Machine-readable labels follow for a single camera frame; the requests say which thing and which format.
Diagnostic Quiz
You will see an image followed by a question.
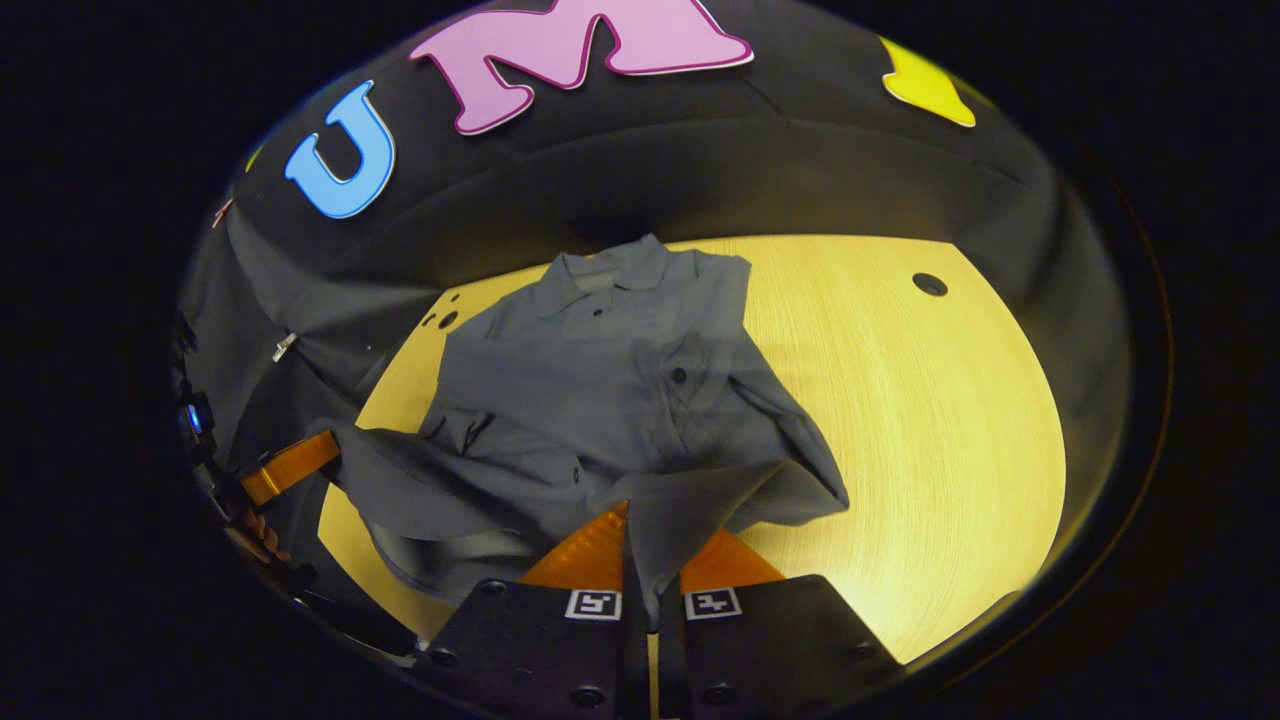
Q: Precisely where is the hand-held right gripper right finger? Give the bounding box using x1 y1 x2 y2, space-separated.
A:
656 528 906 720

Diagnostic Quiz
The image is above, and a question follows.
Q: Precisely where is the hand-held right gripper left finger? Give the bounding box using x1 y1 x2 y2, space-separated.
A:
415 500 651 720

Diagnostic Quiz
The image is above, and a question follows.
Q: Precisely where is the grey button-up shirt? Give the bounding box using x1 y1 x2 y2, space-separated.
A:
310 233 851 626

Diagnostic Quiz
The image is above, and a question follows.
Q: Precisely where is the black backdrop cloth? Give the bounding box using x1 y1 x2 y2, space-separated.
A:
175 0 1136 561

